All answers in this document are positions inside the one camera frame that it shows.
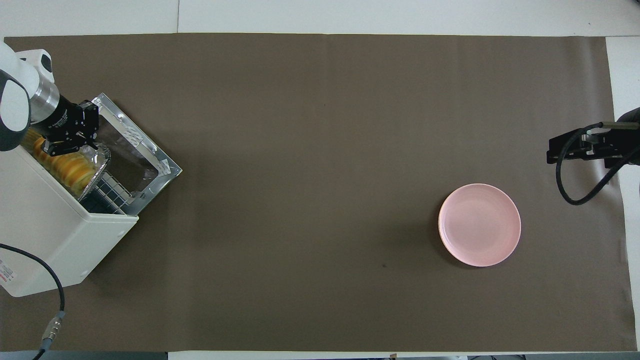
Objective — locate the aluminium foil baking tray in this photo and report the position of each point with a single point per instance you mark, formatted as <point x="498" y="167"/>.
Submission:
<point x="102" y="162"/>

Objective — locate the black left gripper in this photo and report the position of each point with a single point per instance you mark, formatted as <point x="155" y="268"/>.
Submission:
<point x="67" y="120"/>

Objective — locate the pink round plate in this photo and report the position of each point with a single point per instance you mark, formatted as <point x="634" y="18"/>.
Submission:
<point x="480" y="225"/>

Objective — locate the glass oven door metal frame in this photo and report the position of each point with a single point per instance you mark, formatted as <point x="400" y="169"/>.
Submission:
<point x="130" y="155"/>

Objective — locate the cream toaster oven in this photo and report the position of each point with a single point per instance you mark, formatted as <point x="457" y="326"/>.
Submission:
<point x="40" y="240"/>

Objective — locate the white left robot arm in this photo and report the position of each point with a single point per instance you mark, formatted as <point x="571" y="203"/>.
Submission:
<point x="15" y="100"/>

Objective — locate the brown table mat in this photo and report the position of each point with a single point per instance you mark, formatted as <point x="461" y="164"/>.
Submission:
<point x="300" y="150"/>

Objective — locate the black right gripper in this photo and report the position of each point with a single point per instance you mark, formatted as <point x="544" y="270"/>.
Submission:
<point x="590" y="150"/>

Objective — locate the yellow ridged bread loaf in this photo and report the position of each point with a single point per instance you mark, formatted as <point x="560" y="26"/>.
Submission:
<point x="72" y="172"/>

